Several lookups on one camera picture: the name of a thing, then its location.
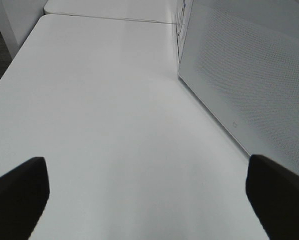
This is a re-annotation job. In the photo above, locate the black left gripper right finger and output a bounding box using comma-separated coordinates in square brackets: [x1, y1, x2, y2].
[245, 154, 299, 240]

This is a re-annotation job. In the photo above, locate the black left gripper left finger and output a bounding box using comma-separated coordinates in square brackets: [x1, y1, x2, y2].
[0, 157, 50, 240]

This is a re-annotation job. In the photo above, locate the white microwave door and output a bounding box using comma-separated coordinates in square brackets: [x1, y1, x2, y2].
[178, 0, 299, 175]

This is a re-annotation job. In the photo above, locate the white microwave oven body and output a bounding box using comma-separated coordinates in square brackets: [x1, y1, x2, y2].
[176, 0, 192, 54]

